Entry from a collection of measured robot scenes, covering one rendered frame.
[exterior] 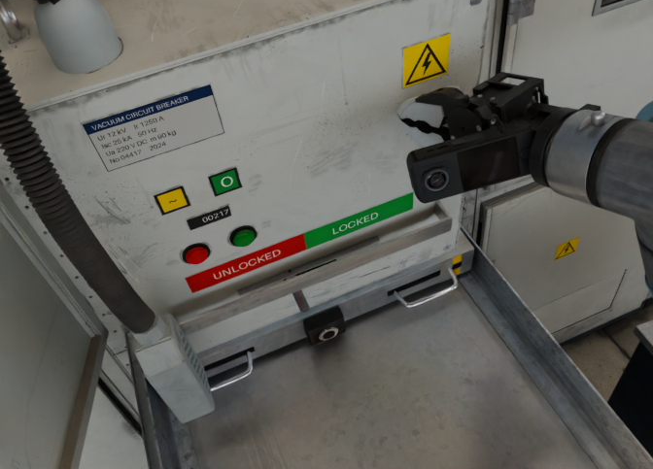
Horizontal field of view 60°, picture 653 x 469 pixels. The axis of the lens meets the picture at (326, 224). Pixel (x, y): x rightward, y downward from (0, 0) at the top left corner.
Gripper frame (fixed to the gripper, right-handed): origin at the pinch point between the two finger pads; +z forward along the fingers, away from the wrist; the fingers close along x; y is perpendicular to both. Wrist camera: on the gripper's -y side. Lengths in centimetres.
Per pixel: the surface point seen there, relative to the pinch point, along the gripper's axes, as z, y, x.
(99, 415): 44, -50, -47
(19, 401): 22, -52, -20
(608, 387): 16, 63, -122
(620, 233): 17, 68, -69
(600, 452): -21, 4, -47
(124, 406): 46, -46, -51
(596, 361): 23, 67, -120
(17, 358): 24, -50, -16
